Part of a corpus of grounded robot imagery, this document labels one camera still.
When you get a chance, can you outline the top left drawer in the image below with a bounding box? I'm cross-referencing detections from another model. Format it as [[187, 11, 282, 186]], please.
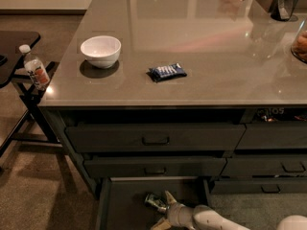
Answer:
[[65, 123, 245, 152]]

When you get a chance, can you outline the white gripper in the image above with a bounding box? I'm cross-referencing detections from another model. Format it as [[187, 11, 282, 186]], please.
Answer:
[[151, 191, 195, 230]]

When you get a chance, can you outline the green soda can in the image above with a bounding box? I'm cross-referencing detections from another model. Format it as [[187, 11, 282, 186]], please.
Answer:
[[144, 194, 167, 214]]

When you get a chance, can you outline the top right drawer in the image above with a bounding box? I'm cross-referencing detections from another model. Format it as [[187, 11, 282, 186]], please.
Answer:
[[237, 122, 307, 150]]

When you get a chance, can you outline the middle left drawer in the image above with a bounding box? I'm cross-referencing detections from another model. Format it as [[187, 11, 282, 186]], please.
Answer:
[[83, 156, 226, 178]]

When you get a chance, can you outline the black side table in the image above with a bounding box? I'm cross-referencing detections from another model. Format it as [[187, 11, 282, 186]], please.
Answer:
[[0, 31, 59, 156]]

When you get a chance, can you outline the clear water bottle orange label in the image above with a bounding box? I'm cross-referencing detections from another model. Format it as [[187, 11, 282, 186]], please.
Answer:
[[19, 44, 50, 91]]

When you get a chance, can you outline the chip bag in drawer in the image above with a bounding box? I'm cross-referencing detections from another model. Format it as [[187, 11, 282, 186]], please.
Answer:
[[254, 107, 307, 122]]

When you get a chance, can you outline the dark metal container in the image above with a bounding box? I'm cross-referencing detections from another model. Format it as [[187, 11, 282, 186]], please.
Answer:
[[271, 0, 298, 21]]

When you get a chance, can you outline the white bowl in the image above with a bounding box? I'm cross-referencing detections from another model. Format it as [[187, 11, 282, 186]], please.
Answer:
[[80, 35, 122, 69]]

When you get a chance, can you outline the bottom right drawer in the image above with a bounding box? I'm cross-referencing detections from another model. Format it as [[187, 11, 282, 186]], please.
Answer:
[[210, 177, 307, 194]]

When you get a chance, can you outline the middle right drawer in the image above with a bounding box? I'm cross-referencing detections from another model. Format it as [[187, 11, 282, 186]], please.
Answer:
[[222, 155, 307, 176]]

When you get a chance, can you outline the glass jar with snacks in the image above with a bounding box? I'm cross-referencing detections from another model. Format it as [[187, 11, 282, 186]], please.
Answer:
[[291, 19, 307, 63]]

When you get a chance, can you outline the blue snack packet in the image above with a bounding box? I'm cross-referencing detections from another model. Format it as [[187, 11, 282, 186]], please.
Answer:
[[148, 63, 187, 82]]

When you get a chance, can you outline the open bottom left drawer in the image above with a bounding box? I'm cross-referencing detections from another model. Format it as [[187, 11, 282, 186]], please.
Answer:
[[95, 177, 211, 230]]

